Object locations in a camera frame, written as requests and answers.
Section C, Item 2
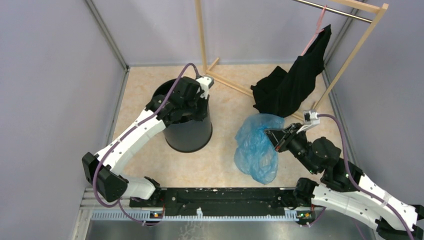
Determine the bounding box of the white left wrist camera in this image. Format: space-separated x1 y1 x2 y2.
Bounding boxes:
195 75 214 100

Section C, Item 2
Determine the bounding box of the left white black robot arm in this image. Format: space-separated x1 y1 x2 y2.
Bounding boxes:
81 76 214 208

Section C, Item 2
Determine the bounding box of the pink hanger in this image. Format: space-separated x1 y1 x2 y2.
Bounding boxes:
300 5 328 56

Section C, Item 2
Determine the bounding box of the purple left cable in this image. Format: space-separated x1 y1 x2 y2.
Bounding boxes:
92 62 201 227

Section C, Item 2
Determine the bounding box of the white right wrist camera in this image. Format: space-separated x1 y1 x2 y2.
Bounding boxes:
296 109 321 134

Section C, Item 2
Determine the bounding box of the blue plastic trash bag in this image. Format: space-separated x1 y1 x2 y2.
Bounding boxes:
234 113 285 185

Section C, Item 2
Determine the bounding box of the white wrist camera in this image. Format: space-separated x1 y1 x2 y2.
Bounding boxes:
195 75 214 100
296 109 321 134

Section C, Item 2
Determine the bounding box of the black cloth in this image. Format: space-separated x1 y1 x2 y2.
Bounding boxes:
250 24 332 118

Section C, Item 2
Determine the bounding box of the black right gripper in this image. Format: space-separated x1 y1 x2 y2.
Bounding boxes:
262 122 318 174

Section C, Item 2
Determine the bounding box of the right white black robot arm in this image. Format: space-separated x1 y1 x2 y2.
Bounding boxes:
264 123 424 240

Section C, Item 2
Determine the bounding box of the black trash bin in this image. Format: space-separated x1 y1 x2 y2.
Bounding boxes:
146 77 213 153

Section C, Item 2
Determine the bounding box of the wooden clothes rack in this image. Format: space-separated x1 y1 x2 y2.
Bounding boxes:
194 0 389 110

